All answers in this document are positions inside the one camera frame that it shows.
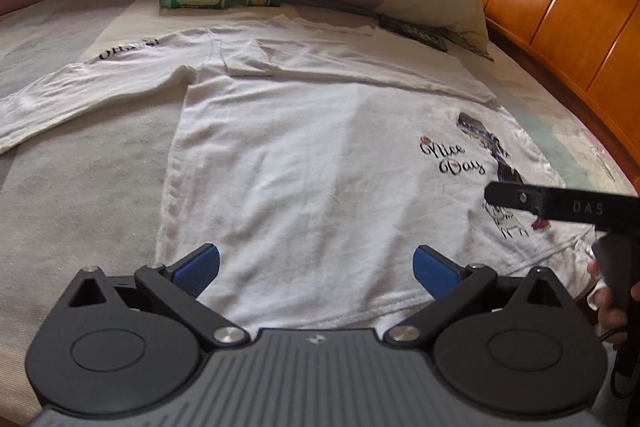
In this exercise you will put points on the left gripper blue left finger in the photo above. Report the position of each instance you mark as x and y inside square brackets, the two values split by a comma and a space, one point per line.
[173, 291]

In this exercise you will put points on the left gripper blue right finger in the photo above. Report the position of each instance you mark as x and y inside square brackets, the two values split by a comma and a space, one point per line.
[455, 291]

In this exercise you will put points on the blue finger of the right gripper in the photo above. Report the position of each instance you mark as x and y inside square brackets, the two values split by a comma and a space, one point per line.
[526, 197]

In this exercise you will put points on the white printed t-shirt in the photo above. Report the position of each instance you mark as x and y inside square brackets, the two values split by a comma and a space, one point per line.
[317, 158]

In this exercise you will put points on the person right hand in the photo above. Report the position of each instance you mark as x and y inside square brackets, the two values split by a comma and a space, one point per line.
[609, 317]

